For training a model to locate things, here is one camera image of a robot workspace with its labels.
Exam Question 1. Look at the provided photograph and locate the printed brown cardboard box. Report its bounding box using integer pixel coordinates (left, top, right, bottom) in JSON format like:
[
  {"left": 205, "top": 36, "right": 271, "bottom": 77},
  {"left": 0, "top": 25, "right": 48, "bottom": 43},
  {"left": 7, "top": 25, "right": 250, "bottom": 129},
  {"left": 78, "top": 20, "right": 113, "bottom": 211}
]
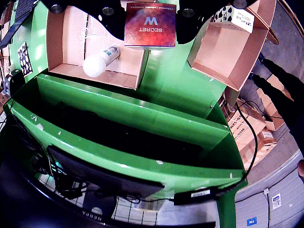
[{"left": 228, "top": 111, "right": 278, "bottom": 167}]

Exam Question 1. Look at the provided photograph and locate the thin black cable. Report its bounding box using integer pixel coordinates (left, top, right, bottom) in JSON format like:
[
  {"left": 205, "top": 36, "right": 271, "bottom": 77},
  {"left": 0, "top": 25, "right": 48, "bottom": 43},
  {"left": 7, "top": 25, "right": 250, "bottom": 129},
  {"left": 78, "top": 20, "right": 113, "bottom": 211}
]
[{"left": 235, "top": 102, "right": 259, "bottom": 190}]

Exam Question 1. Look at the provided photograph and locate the green metal shelf unit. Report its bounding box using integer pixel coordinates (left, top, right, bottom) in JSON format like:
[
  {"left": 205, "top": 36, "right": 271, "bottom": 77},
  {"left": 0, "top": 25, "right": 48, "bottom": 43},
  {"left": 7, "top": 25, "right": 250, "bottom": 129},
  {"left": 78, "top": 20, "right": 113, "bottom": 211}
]
[{"left": 3, "top": 73, "right": 247, "bottom": 228}]

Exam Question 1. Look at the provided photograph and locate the black monitor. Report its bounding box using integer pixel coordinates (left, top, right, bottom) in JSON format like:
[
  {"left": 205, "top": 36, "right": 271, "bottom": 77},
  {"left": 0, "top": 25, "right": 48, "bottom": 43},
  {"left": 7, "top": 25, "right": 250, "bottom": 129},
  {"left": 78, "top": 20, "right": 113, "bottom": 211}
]
[{"left": 46, "top": 144, "right": 165, "bottom": 224}]

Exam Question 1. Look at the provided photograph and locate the black power adapter brick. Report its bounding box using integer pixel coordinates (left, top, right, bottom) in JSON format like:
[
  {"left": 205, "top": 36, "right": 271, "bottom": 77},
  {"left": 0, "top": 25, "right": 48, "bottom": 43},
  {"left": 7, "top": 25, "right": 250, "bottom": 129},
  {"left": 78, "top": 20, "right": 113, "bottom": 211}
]
[{"left": 174, "top": 189, "right": 216, "bottom": 206}]

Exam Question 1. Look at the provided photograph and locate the black rounded device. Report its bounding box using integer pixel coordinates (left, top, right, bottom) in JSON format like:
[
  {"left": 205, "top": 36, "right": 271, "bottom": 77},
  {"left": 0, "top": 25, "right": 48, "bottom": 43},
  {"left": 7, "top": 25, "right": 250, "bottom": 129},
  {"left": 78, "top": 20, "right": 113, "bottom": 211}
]
[{"left": 9, "top": 69, "right": 26, "bottom": 90}]

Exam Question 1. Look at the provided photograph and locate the shallow cardboard tray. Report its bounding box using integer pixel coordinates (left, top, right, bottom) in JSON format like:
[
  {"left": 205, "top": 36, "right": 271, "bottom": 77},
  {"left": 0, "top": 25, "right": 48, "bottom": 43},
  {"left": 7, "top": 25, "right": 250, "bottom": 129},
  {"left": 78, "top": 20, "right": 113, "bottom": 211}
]
[{"left": 46, "top": 4, "right": 150, "bottom": 91}]

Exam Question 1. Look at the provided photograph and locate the white bottle with teal label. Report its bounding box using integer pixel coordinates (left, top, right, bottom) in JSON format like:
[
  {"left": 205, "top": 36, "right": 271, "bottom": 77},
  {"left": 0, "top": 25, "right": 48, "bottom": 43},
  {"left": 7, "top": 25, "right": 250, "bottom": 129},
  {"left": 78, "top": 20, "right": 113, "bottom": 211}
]
[{"left": 82, "top": 45, "right": 121, "bottom": 78}]

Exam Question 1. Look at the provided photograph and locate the black laptop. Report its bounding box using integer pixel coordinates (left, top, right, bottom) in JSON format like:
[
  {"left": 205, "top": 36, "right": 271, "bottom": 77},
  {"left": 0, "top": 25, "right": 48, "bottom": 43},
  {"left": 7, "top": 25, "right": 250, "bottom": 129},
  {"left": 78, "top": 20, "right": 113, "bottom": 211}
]
[{"left": 0, "top": 0, "right": 36, "bottom": 48}]

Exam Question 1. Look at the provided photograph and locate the dark trouser leg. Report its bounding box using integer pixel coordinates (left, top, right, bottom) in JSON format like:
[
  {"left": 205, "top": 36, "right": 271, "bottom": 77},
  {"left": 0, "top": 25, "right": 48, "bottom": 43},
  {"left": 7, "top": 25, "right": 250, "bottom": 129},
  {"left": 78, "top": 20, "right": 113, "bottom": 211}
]
[
  {"left": 258, "top": 53, "right": 304, "bottom": 95},
  {"left": 248, "top": 72, "right": 304, "bottom": 133}
]

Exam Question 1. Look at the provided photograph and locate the blue and white paper notice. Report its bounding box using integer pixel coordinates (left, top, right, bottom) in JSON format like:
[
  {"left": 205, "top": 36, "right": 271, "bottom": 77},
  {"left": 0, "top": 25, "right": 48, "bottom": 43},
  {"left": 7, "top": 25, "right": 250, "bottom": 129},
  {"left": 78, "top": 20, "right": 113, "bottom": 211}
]
[{"left": 272, "top": 193, "right": 282, "bottom": 209}]

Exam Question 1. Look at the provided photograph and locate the black and white sticker sheet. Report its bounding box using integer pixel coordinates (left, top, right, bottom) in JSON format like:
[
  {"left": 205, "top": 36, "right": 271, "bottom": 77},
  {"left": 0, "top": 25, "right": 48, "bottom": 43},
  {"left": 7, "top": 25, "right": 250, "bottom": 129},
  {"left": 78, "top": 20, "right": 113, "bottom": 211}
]
[{"left": 18, "top": 42, "right": 33, "bottom": 77}]

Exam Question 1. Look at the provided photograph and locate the red carton box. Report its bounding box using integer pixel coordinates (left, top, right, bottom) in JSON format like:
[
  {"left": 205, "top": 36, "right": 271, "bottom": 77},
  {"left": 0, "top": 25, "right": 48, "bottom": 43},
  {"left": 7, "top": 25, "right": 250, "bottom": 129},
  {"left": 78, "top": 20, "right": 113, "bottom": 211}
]
[{"left": 123, "top": 2, "right": 178, "bottom": 49}]

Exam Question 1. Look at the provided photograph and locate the open brown cardboard box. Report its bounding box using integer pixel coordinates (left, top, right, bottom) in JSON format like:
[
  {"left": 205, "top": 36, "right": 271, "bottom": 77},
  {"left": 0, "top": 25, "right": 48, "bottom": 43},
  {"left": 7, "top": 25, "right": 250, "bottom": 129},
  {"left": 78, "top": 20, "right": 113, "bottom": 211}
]
[{"left": 187, "top": 0, "right": 277, "bottom": 93}]

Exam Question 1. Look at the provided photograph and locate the cow print carton box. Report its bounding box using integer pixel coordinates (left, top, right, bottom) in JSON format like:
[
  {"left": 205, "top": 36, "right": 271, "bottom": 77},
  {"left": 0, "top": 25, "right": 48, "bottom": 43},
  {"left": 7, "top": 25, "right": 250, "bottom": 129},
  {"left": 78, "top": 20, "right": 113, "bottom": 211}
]
[{"left": 211, "top": 4, "right": 255, "bottom": 34}]

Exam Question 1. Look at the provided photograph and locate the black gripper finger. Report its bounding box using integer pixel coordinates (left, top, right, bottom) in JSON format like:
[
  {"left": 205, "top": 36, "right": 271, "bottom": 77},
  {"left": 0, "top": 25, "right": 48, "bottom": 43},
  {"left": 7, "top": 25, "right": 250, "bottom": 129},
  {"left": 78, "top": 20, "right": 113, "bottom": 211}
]
[
  {"left": 175, "top": 0, "right": 258, "bottom": 45},
  {"left": 40, "top": 0, "right": 126, "bottom": 41}
]

